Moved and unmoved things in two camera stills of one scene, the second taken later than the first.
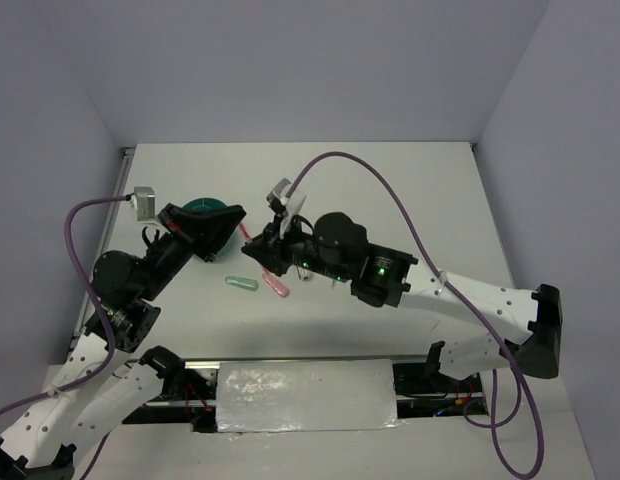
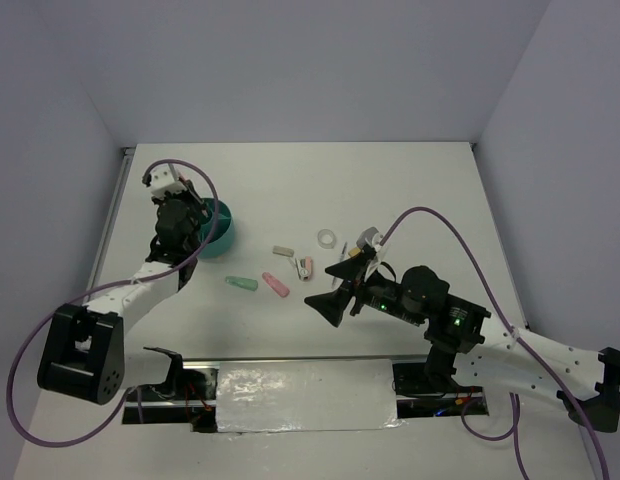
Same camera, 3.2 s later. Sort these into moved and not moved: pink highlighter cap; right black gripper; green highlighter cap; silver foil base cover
Moved: right black gripper
Not moved: pink highlighter cap; silver foil base cover; green highlighter cap
